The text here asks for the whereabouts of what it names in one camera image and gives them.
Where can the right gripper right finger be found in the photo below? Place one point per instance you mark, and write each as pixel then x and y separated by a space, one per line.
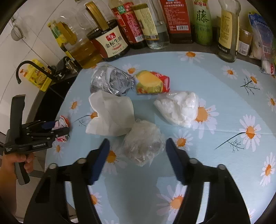
pixel 192 174

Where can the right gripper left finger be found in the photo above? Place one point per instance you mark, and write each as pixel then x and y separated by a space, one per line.
pixel 82 174

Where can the black curved faucet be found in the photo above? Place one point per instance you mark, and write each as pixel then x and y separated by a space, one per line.
pixel 32 66

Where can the small brown sauce jar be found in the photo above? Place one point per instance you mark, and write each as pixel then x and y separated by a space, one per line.
pixel 245 39

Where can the large cooking oil jug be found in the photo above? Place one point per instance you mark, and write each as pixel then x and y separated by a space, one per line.
pixel 78 45

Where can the orange red snack packet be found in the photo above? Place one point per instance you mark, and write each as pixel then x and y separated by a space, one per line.
pixel 150 82

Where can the person's left hand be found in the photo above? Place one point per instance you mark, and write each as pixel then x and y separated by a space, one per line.
pixel 8 176

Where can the green label oil bottle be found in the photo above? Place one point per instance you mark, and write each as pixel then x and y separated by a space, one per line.
pixel 202 21

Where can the white tissue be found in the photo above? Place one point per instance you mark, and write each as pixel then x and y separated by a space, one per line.
pixel 178 107

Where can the clear plastic bag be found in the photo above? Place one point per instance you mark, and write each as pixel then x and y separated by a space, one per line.
pixel 143 143

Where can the small white red packet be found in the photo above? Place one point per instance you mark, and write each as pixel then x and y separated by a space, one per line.
pixel 267 67

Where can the slim gold cap bottle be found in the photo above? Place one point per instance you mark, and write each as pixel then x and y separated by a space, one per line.
pixel 229 30

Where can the small green yellow bottle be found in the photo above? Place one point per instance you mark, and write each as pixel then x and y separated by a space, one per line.
pixel 61 40

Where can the hanging metal strainer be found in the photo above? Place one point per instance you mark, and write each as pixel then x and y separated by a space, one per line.
pixel 16 32

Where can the blue plastic food bag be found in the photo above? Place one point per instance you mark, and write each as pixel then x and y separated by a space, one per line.
pixel 261 46

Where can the yellow box carton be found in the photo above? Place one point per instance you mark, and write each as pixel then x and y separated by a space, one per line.
pixel 37 79

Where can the silver foil bag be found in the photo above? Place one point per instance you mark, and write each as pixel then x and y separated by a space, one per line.
pixel 111 80

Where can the clear yellow cap bottle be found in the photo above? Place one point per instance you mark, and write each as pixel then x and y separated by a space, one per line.
pixel 152 23

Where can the red label gold cap bottle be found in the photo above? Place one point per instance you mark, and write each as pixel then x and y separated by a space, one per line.
pixel 177 21

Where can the white paper napkin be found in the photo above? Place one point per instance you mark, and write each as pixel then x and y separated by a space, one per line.
pixel 115 115

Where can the dark soy sauce jug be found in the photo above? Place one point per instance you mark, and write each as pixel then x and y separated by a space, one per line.
pixel 104 31

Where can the pink red wrapper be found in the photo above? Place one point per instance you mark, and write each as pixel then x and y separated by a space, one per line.
pixel 61 129

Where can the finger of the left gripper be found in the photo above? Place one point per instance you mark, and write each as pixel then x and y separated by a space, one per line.
pixel 49 125

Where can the red label vinegar bottle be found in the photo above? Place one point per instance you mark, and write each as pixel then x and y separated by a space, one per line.
pixel 128 22

